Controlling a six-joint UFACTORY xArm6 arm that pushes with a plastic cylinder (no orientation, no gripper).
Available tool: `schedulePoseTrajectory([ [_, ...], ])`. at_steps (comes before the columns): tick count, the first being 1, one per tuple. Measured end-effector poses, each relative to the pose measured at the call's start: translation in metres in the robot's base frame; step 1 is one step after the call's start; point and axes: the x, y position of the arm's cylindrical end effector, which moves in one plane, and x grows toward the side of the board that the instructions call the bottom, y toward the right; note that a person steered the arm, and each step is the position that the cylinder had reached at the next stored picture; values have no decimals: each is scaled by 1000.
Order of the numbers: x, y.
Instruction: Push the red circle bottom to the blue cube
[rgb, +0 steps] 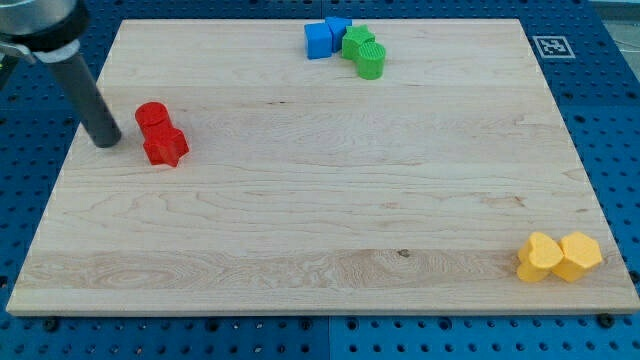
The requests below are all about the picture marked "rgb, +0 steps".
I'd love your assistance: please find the green cylinder block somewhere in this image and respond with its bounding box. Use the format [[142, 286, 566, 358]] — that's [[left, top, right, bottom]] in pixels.
[[356, 42, 386, 80]]

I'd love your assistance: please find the wooden board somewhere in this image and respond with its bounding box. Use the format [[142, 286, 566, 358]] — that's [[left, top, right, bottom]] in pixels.
[[7, 19, 639, 317]]

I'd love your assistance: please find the blue block behind cube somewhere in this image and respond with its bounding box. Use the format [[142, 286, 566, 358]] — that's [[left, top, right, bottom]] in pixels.
[[325, 16, 352, 53]]

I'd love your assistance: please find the green star block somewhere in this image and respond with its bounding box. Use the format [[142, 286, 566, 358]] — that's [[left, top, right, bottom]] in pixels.
[[342, 25, 376, 60]]

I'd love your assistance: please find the red star block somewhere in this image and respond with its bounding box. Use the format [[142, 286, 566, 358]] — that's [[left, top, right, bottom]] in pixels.
[[143, 128, 190, 167]]

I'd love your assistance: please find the yellow hexagon block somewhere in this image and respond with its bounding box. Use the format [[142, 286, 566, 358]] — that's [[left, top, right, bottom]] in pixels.
[[551, 232, 603, 282]]

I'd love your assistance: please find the yellow heart block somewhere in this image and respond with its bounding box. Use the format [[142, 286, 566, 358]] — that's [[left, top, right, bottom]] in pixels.
[[516, 232, 564, 283]]

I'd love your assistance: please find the white fiducial marker tag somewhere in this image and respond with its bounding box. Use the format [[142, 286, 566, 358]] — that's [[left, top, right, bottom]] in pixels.
[[533, 35, 575, 59]]

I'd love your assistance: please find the robot arm end silver black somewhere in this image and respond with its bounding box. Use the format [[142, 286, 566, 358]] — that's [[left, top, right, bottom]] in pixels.
[[1, 0, 90, 64]]

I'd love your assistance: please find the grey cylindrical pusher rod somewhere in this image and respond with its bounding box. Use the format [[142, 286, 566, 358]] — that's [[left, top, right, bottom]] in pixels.
[[47, 53, 121, 148]]

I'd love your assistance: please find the red cylinder block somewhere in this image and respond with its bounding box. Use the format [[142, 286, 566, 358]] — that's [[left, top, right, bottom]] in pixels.
[[135, 102, 172, 140]]

